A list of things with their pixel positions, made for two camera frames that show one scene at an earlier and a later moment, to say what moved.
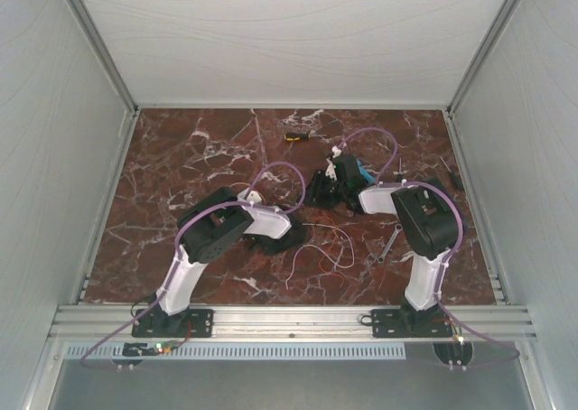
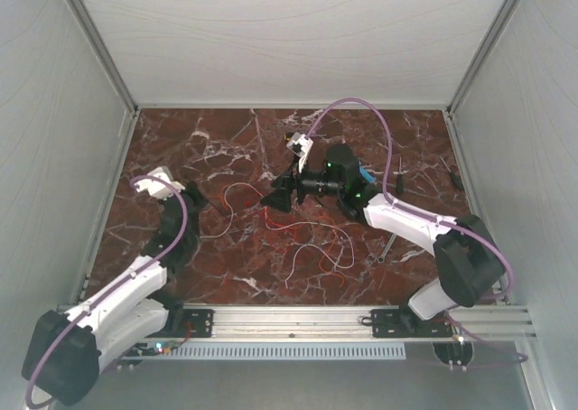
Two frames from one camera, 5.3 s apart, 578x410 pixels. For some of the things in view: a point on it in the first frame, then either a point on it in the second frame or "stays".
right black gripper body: x=324 y=191 -> x=305 y=181
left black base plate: x=188 y=323 stays
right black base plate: x=410 y=322 stays
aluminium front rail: x=292 y=322 stays
